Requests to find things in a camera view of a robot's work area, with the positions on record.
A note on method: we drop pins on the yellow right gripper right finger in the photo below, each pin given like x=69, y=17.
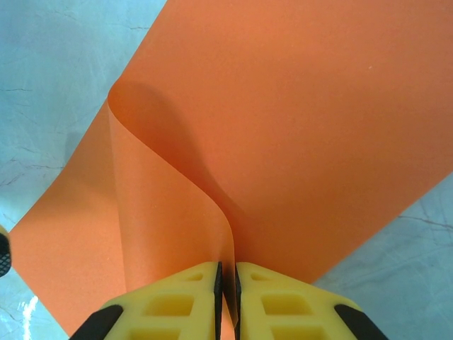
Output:
x=251, y=311

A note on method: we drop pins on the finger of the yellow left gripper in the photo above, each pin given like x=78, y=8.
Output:
x=4, y=255

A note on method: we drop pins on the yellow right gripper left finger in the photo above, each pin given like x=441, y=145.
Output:
x=207, y=311

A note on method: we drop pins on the orange square paper sheet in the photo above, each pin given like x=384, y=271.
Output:
x=283, y=141

